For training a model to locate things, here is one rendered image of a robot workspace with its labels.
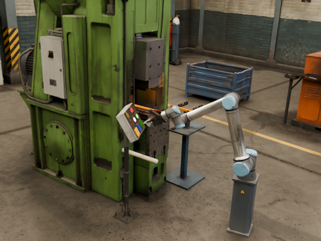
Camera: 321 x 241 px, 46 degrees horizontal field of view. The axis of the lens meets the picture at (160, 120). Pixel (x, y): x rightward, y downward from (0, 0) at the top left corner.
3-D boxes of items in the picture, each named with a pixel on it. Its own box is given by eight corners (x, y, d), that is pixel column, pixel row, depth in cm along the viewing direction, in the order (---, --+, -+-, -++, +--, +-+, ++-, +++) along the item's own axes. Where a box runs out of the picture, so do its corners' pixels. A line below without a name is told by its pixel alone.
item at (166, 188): (181, 188, 453) (181, 187, 453) (153, 209, 409) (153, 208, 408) (155, 178, 474) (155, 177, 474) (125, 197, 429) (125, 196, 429)
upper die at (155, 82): (159, 85, 408) (159, 76, 404) (148, 89, 392) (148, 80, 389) (129, 79, 430) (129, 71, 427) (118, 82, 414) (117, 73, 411)
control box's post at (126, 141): (129, 215, 397) (129, 119, 360) (126, 216, 394) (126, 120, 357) (126, 213, 399) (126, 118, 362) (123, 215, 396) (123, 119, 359)
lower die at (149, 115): (158, 116, 420) (158, 108, 417) (147, 121, 405) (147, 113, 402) (129, 108, 442) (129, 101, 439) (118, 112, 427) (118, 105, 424)
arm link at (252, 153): (257, 165, 361) (259, 148, 354) (252, 172, 346) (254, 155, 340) (241, 161, 367) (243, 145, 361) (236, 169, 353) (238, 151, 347)
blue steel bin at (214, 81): (250, 100, 806) (254, 67, 781) (233, 108, 747) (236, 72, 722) (203, 89, 875) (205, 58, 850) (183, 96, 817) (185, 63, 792)
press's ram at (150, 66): (166, 74, 415) (168, 38, 401) (145, 81, 385) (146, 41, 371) (136, 69, 437) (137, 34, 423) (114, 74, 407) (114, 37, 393)
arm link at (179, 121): (187, 124, 363) (182, 113, 362) (183, 128, 353) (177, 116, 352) (180, 127, 368) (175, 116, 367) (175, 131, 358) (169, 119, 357)
